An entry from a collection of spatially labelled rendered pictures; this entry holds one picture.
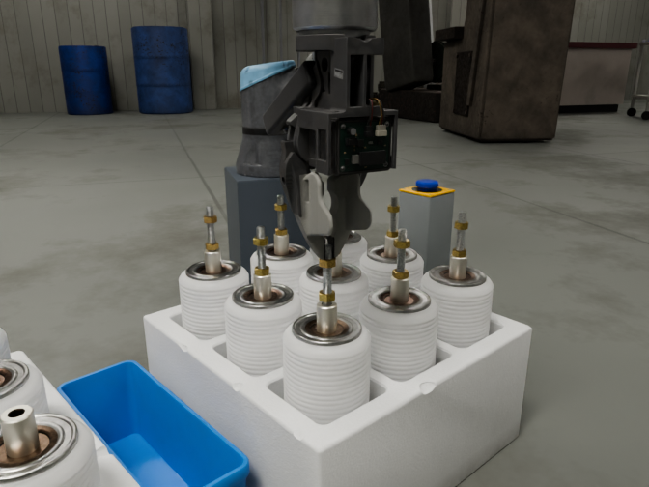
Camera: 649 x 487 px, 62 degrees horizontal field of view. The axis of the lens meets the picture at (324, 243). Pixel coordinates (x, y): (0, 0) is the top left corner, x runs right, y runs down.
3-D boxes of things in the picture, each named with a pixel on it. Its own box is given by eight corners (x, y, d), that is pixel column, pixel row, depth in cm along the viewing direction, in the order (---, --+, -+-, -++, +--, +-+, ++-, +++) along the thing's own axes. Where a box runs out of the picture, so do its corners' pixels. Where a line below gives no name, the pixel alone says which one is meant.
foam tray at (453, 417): (154, 421, 84) (142, 315, 78) (339, 341, 109) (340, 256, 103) (320, 597, 56) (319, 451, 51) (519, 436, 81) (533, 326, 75)
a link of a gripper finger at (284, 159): (285, 216, 52) (286, 123, 50) (278, 214, 54) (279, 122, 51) (328, 213, 54) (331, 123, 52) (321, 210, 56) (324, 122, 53)
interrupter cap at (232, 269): (238, 261, 80) (238, 257, 80) (243, 280, 73) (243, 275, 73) (184, 266, 78) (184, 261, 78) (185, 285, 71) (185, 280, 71)
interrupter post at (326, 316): (341, 329, 60) (341, 300, 58) (333, 338, 57) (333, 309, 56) (321, 325, 60) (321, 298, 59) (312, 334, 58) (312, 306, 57)
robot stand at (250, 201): (231, 286, 136) (224, 166, 127) (300, 277, 141) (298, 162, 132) (243, 316, 120) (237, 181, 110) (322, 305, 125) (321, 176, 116)
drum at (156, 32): (190, 109, 704) (184, 29, 675) (196, 113, 643) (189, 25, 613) (138, 110, 685) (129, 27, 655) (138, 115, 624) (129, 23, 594)
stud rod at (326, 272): (320, 313, 58) (321, 245, 56) (324, 310, 59) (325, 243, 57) (328, 315, 58) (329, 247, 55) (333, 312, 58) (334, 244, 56)
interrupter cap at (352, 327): (370, 323, 61) (370, 317, 61) (348, 354, 54) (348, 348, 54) (308, 312, 64) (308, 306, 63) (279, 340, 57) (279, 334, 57)
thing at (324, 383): (377, 452, 67) (381, 318, 61) (352, 508, 58) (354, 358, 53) (305, 434, 70) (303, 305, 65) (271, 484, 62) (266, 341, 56)
